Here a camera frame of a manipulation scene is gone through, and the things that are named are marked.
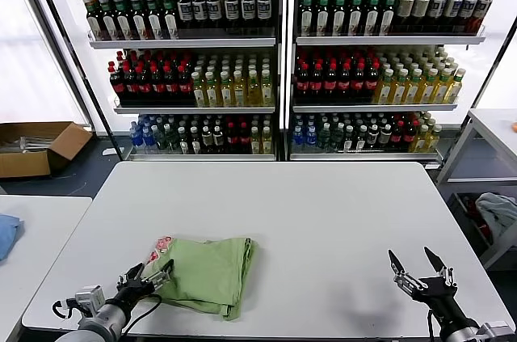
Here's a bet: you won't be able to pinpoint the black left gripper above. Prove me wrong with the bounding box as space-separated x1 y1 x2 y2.
115 260 175 306

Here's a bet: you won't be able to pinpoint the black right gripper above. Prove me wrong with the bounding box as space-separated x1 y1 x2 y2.
388 247 465 325

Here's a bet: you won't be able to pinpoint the green printed t-shirt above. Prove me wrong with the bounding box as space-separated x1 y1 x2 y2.
139 235 259 322

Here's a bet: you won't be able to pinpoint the grey laundry bin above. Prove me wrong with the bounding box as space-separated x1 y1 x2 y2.
448 191 497 257

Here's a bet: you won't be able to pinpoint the red cloth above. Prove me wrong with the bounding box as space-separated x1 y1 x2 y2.
464 195 493 240

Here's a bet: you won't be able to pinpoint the pale grey-blue cloth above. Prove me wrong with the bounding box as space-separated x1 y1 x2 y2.
475 192 517 241

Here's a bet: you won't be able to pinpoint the small blue drink bottle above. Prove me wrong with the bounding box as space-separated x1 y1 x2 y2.
292 123 305 153
128 123 143 155
304 123 317 153
141 123 155 155

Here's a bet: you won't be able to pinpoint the small green water bottle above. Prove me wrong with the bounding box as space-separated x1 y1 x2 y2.
317 122 331 153
154 123 168 155
166 123 179 155
330 122 343 153

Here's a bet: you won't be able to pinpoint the blue folded cloth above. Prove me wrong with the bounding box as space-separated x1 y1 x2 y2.
0 212 26 264

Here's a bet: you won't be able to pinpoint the small dark bottle white cap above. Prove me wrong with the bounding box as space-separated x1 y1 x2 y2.
177 125 191 155
379 123 393 153
200 125 214 155
212 125 225 155
189 125 202 155
343 124 356 153
366 123 380 153
355 124 368 153

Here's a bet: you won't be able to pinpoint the small red cap cola bottle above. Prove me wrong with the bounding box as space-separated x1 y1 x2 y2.
237 121 251 155
402 120 417 153
225 121 239 155
390 120 405 153

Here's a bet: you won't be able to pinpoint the brown cardboard box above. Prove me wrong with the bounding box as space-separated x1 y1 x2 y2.
0 120 95 179

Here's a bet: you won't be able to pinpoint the white metal side table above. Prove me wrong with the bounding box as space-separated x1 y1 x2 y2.
435 108 517 271

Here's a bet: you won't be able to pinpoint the clear plastic packets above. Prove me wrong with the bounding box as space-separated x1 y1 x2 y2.
0 134 56 156

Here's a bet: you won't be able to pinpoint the grey metal shelf unit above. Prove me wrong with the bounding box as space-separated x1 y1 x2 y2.
60 0 284 163
287 0 488 166

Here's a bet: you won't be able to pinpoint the green cap tea bottle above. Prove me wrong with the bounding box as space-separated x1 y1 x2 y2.
114 0 133 40
330 0 347 36
85 0 103 40
314 0 331 36
129 0 149 40
161 0 179 40
363 0 380 36
379 0 396 36
99 0 118 40
347 0 364 36
299 0 315 36
145 0 164 40

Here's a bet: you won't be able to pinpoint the dark bottle beige label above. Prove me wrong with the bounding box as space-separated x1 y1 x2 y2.
397 0 415 35
412 0 431 35

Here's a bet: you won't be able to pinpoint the dark bottle blue white label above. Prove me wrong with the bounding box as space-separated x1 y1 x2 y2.
460 0 480 35
256 0 272 38
192 0 208 38
224 0 241 38
178 0 193 38
428 0 447 35
240 0 257 38
443 0 464 35
207 0 223 38

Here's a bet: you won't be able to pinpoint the reddish tea bottle white cap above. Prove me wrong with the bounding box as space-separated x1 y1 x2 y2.
472 0 494 35

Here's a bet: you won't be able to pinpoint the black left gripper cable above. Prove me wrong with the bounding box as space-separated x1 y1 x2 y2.
120 293 163 337

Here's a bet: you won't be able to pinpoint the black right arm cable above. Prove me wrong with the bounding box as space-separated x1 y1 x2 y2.
427 309 439 342

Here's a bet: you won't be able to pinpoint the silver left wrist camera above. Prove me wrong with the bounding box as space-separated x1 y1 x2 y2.
74 285 107 310

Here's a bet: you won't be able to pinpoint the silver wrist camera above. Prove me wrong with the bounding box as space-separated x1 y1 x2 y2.
74 285 107 310
476 320 517 342

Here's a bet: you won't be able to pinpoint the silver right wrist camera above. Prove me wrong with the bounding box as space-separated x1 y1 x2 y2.
476 320 517 342

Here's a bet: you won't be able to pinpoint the black left camera cable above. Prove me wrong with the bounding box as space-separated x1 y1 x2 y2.
51 299 78 321

